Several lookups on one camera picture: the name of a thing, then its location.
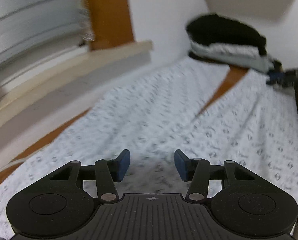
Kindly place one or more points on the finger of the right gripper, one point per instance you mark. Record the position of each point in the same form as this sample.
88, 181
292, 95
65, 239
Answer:
275, 78

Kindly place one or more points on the grey folded garment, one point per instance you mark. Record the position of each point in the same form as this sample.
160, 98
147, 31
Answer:
261, 64

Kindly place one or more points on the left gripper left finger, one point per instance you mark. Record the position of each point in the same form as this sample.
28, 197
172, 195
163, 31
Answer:
108, 172

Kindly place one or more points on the grey window blind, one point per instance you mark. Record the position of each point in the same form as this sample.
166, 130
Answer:
27, 24

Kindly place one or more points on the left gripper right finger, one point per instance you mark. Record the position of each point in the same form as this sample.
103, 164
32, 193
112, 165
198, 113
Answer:
197, 172

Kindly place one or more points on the black folded sweater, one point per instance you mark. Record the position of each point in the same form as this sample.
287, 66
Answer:
212, 28

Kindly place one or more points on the brown wooden window frame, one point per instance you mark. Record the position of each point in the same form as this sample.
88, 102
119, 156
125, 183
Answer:
111, 23

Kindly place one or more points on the white patterned garment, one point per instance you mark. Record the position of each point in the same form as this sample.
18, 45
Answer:
227, 49
253, 124

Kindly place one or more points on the folded white patterned garment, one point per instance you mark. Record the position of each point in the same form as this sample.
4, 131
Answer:
227, 49

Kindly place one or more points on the beige window sill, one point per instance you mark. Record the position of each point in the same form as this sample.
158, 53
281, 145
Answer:
25, 114

